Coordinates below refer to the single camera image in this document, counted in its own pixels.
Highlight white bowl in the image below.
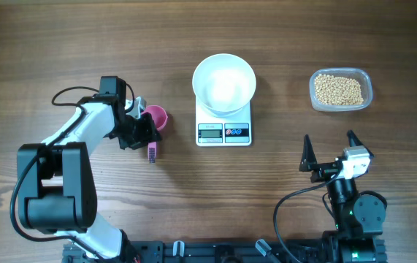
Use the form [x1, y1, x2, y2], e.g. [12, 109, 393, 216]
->
[192, 53, 257, 116]

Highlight pink plastic measuring scoop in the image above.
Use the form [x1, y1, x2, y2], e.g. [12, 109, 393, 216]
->
[142, 104, 169, 164]

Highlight clear plastic bean container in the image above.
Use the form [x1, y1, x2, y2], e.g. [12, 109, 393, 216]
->
[309, 68, 373, 112]

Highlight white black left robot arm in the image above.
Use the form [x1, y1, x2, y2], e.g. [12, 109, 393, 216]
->
[9, 76, 161, 262]

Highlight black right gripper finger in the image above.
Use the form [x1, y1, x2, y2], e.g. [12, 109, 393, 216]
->
[299, 134, 318, 172]
[346, 130, 374, 158]

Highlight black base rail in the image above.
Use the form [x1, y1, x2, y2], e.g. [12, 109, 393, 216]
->
[61, 239, 388, 263]

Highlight pile of soybeans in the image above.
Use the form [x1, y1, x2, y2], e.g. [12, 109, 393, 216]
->
[313, 74, 364, 106]

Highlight white digital kitchen scale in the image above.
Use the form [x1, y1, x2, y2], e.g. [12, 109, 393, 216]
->
[195, 100, 253, 147]

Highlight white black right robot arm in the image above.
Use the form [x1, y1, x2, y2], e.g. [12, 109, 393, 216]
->
[299, 130, 388, 263]

